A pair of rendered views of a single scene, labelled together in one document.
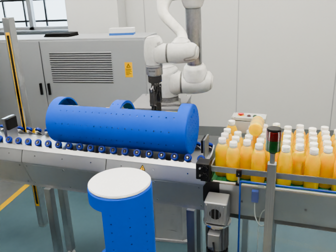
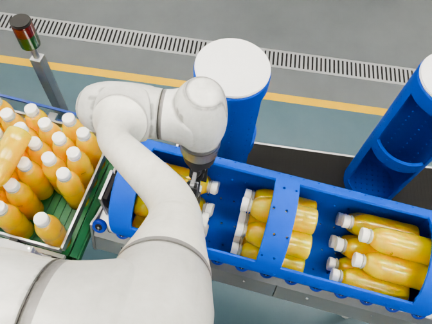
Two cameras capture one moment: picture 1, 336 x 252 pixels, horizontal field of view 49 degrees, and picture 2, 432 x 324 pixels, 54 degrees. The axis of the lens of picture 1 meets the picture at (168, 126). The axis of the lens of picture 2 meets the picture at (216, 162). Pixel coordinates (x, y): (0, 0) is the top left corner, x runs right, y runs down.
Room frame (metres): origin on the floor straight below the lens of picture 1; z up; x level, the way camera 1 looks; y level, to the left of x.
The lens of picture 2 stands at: (2.49, 0.01, 2.22)
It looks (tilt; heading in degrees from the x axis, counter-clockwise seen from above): 62 degrees down; 170
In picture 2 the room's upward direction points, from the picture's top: 6 degrees clockwise
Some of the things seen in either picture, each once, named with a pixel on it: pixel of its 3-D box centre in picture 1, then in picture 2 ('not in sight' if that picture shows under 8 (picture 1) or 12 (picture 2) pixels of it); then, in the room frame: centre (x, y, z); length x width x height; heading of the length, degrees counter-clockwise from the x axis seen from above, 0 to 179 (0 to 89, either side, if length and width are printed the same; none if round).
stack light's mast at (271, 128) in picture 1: (273, 145); (28, 39); (1.46, -0.44, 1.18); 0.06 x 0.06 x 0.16
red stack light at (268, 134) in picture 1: (273, 134); (23, 27); (1.46, -0.44, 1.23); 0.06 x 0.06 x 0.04
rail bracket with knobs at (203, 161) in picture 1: (204, 169); not in sight; (1.72, -0.18, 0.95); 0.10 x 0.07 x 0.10; 161
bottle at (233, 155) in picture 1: (233, 161); (76, 135); (1.71, -0.32, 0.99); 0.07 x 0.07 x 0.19
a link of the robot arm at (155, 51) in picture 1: (155, 50); (194, 113); (2.01, 0.05, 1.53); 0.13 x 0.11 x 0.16; 79
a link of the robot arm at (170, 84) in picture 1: (168, 80); not in sight; (2.57, -0.02, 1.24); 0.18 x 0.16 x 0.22; 79
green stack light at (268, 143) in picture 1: (273, 144); (27, 38); (1.46, -0.44, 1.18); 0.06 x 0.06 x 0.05
